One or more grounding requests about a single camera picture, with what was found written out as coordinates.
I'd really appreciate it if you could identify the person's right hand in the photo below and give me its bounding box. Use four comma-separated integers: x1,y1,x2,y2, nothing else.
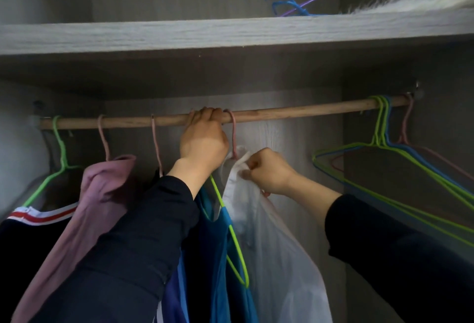
238,147,301,197

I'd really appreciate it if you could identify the person's left forearm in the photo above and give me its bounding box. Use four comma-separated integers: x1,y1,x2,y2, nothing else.
31,158,221,323

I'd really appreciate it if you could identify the black garment striped collar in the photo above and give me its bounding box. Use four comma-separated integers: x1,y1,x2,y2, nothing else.
0,167,84,323

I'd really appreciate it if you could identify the wooden closet rod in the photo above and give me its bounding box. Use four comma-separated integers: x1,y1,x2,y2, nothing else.
39,95,412,130

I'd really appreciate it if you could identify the grey wooden wardrobe shelf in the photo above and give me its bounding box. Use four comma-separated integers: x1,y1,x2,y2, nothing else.
0,8,474,102

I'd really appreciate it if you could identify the person's right forearm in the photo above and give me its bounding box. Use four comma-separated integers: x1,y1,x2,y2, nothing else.
285,172,474,323

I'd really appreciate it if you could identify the pink wire hanger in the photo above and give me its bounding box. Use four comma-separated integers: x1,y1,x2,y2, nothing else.
97,114,112,162
330,92,474,182
223,108,272,198
150,114,164,178

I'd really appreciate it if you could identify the purple wire hanger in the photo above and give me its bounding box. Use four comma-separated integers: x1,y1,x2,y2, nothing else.
280,0,325,18

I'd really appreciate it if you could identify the blue garment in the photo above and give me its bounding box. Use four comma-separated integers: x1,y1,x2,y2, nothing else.
155,174,260,323

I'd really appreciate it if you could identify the white garment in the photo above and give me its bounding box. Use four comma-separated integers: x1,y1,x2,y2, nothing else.
219,145,334,323

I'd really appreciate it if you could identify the green wire hanger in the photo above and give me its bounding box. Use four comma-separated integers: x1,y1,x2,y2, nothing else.
372,95,474,212
312,95,474,248
200,174,251,289
23,115,84,208

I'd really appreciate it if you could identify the person's left hand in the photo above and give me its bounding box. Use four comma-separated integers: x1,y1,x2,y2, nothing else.
179,107,230,174

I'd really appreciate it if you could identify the pink garment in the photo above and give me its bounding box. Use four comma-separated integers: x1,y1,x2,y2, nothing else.
11,154,138,323

